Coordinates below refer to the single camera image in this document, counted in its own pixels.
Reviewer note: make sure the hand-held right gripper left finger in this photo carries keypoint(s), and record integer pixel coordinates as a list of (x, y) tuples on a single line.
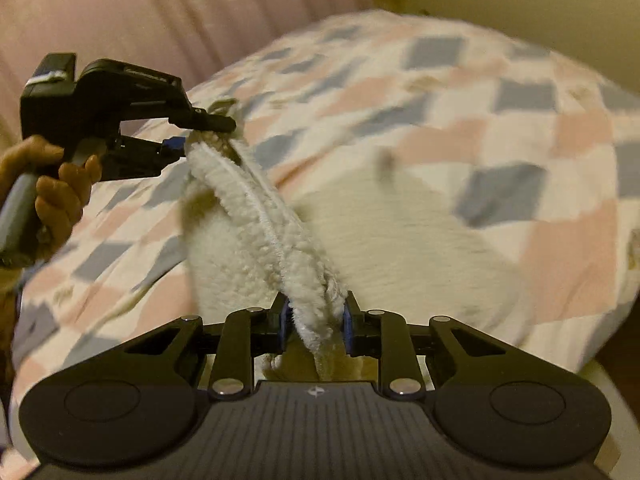
[(284, 325)]

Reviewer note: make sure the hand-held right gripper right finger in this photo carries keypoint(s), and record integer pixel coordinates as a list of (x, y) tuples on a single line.
[(348, 332)]

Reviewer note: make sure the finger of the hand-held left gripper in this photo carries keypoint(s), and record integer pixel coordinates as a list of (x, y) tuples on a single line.
[(210, 121), (175, 144)]

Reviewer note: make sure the cream fleece garment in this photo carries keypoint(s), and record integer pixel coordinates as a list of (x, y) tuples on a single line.
[(240, 200)]

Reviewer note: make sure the person's left hand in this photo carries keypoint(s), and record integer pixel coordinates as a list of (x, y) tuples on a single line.
[(65, 195)]

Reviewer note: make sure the pink patterned curtain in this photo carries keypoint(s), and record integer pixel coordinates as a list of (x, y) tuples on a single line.
[(150, 10)]

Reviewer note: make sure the checkered bear-print quilt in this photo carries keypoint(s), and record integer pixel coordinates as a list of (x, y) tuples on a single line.
[(550, 135)]

